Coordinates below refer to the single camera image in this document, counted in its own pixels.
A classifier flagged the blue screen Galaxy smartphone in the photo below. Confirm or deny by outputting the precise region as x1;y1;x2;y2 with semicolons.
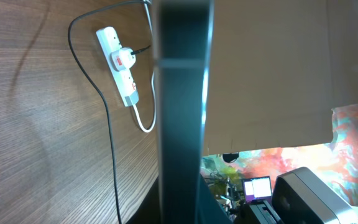
153;1;214;223

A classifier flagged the black USB charging cable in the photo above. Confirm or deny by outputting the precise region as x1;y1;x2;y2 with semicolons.
67;0;152;224

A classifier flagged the white USB charger plug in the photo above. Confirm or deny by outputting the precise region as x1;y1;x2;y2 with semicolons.
111;47;136;72

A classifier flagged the white power strip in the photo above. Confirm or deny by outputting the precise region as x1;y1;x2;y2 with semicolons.
96;27;139;107

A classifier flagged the glowing monitor screen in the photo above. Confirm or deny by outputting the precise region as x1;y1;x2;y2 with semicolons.
242;176;272;203

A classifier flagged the grey box device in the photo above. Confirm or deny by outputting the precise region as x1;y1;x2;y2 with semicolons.
272;167;358;224

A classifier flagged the white power strip cord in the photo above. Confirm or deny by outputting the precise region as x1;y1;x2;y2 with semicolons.
132;2;157;134

